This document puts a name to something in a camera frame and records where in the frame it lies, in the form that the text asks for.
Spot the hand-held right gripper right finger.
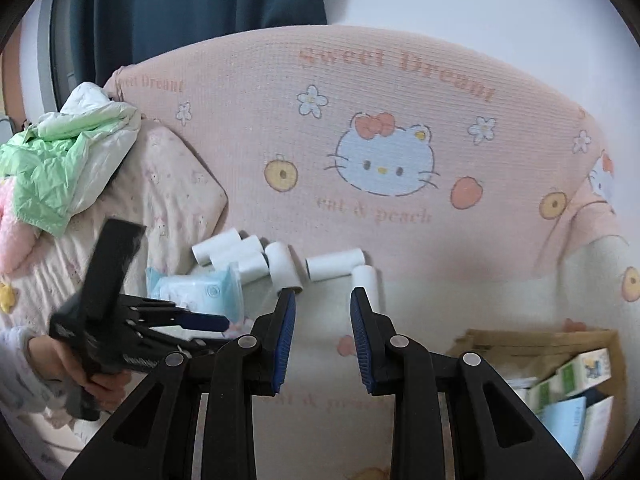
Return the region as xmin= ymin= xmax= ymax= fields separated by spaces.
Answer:
xmin=349 ymin=287 xmax=586 ymax=480

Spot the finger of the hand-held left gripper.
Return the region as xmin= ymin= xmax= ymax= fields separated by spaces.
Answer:
xmin=120 ymin=295 xmax=231 ymax=333
xmin=127 ymin=329 xmax=224 ymax=362

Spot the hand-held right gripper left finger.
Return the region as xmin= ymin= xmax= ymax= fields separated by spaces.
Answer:
xmin=62 ymin=287 xmax=297 ymax=480

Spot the light blue tissue pack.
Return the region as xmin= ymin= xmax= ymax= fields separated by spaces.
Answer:
xmin=145 ymin=262 xmax=246 ymax=331

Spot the pile of white paper rolls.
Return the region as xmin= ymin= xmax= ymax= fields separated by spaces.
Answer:
xmin=191 ymin=227 xmax=383 ymax=313

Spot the brown cardboard box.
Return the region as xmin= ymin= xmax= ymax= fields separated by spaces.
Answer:
xmin=445 ymin=327 xmax=628 ymax=476

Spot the person's left hand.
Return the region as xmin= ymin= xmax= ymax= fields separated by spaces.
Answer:
xmin=27 ymin=335 xmax=132 ymax=413

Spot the pale pink wrinkled quilt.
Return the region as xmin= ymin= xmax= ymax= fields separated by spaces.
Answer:
xmin=0 ymin=200 xmax=201 ymax=471

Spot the pink plush toy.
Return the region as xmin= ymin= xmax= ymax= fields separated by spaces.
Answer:
xmin=0 ymin=175 xmax=43 ymax=273

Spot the pale pink pillow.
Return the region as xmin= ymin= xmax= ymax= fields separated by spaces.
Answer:
xmin=107 ymin=122 xmax=230 ymax=281

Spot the green white crumpled bag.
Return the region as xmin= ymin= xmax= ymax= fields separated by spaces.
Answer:
xmin=0 ymin=81 xmax=143 ymax=238

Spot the green white carton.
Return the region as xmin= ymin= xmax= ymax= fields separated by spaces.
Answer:
xmin=555 ymin=349 xmax=613 ymax=391
xmin=522 ymin=375 xmax=566 ymax=411

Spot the light blue Lucky box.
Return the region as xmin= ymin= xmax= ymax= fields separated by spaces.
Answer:
xmin=537 ymin=396 xmax=588 ymax=456

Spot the dark blue item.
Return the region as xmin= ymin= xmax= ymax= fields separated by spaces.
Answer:
xmin=582 ymin=385 xmax=613 ymax=408

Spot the pink cream printed blanket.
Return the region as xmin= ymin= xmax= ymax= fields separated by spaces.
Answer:
xmin=100 ymin=22 xmax=640 ymax=480

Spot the dark blue curtain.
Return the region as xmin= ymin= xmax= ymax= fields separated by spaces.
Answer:
xmin=50 ymin=0 xmax=331 ymax=106

